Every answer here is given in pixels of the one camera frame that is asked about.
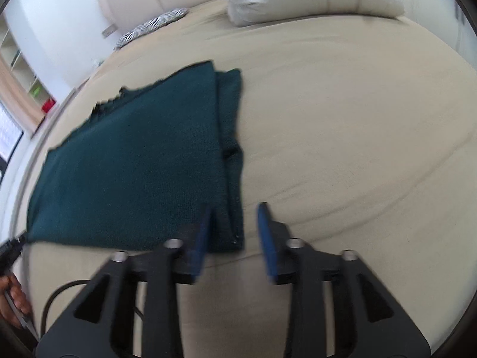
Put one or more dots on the person's left hand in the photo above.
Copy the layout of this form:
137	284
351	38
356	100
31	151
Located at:
15	298

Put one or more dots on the red box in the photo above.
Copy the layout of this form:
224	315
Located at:
48	105

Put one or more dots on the dark green sweater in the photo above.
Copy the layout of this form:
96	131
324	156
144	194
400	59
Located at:
130	156

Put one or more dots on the green plastic item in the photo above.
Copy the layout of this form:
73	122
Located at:
37	91

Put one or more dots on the black framed window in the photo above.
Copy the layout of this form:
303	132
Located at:
9	138

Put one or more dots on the zebra print pillow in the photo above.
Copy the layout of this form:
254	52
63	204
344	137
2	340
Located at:
149	26

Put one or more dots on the beige curtain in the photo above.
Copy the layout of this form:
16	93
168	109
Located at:
20	93

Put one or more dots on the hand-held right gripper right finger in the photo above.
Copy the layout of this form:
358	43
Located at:
265	238

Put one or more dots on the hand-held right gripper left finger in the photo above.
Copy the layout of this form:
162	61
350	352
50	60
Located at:
201	238

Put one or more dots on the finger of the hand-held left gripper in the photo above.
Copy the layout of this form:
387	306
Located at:
13	248

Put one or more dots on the bed with beige sheet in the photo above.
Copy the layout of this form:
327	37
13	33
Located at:
335	119

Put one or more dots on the white wall shelf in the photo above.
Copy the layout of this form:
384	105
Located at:
18	63

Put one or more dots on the wall switch panel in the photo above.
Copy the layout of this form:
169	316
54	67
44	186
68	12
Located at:
108	31

